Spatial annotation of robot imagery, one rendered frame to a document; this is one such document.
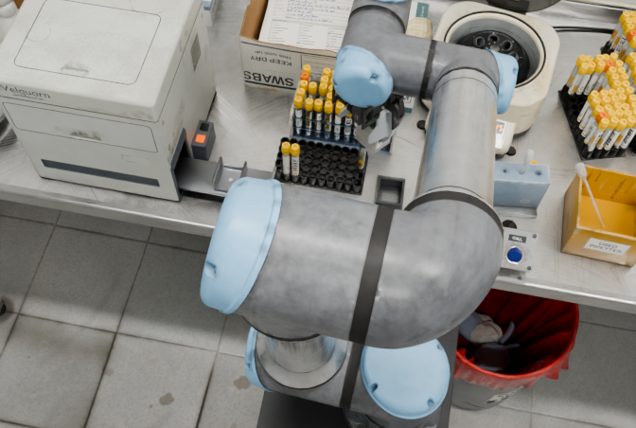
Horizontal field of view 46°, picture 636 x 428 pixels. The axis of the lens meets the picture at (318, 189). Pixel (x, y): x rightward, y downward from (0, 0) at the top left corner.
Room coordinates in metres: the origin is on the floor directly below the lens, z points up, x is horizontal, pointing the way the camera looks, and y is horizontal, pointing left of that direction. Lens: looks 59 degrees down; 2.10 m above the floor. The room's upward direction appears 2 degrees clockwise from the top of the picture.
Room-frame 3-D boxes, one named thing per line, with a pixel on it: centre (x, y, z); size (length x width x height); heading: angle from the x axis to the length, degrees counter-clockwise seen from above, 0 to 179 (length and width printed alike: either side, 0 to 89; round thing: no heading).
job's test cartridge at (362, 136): (0.74, -0.09, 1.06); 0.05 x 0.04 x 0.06; 45
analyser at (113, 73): (0.84, 0.36, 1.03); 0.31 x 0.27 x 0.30; 81
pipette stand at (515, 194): (0.72, -0.36, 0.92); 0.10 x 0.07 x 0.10; 88
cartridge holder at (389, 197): (0.71, -0.13, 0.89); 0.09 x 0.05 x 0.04; 174
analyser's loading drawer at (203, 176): (0.72, 0.18, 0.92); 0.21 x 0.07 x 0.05; 81
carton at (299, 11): (1.09, 0.02, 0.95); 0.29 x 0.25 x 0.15; 171
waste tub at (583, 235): (0.67, -0.52, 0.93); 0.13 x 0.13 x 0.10; 79
